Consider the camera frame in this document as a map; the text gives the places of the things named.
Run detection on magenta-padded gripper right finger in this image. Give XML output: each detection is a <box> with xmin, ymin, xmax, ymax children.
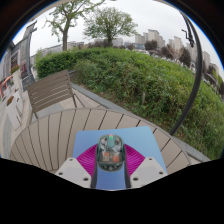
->
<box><xmin>123</xmin><ymin>143</ymin><xmax>169</xmax><ymax>190</ymax></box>

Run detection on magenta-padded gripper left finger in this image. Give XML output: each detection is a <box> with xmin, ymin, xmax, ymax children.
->
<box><xmin>54</xmin><ymin>143</ymin><xmax>100</xmax><ymax>190</ymax></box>

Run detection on transparent teal computer mouse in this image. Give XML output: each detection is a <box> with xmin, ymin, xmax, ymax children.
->
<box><xmin>96</xmin><ymin>133</ymin><xmax>127</xmax><ymax>173</ymax></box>

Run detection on blue rectangular mouse pad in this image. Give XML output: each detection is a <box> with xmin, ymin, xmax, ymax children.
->
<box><xmin>72</xmin><ymin>125</ymin><xmax>168</xmax><ymax>191</ymax></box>

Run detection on slatted grey-brown patio chair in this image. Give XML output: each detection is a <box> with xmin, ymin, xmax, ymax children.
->
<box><xmin>25</xmin><ymin>69</ymin><xmax>85</xmax><ymax>125</ymax></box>

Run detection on curved black parasol pole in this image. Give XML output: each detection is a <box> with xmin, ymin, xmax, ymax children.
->
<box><xmin>168</xmin><ymin>11</ymin><xmax>204</xmax><ymax>137</ymax></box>

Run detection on grey building with red storefront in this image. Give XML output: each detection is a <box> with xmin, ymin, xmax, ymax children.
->
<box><xmin>0</xmin><ymin>41</ymin><xmax>22</xmax><ymax>101</ymax></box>

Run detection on tall grey sign pillar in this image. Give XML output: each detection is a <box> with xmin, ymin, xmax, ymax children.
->
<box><xmin>19</xmin><ymin>21</ymin><xmax>39</xmax><ymax>92</ymax></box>

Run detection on distant beige apartment buildings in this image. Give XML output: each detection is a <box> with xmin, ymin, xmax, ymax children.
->
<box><xmin>111</xmin><ymin>28</ymin><xmax>224</xmax><ymax>88</ymax></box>

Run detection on thin-leaved bare-trunk tree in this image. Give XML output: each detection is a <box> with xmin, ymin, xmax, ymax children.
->
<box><xmin>43</xmin><ymin>0</ymin><xmax>106</xmax><ymax>52</ymax></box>

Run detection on round leafy green tree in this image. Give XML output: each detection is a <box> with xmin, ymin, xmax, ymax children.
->
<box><xmin>82</xmin><ymin>6</ymin><xmax>139</xmax><ymax>47</ymax></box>

